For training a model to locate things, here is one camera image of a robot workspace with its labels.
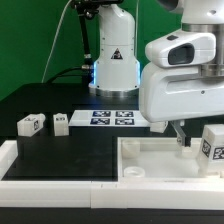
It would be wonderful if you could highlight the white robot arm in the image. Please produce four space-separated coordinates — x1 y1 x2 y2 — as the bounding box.
73 0 224 133

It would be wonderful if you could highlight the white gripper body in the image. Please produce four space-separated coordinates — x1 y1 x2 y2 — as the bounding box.
139 63 224 123

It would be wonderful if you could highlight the white U-shaped obstacle fence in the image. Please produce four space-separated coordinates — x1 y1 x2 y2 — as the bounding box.
0 141 224 210

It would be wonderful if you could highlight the white marker base plate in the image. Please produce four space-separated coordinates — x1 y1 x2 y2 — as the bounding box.
69 110 149 127

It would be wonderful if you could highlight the white cable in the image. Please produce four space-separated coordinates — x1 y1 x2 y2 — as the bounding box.
41 0 74 84

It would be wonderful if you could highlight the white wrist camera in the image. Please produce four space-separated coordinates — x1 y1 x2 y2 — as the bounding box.
145 29 216 68

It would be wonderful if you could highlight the black cable bundle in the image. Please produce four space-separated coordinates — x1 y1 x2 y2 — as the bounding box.
44 64 94 84

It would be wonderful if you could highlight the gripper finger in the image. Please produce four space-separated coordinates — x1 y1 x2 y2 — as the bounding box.
171 121 191 147

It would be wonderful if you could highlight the white square tabletop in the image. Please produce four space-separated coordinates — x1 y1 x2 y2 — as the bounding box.
117 137 224 184

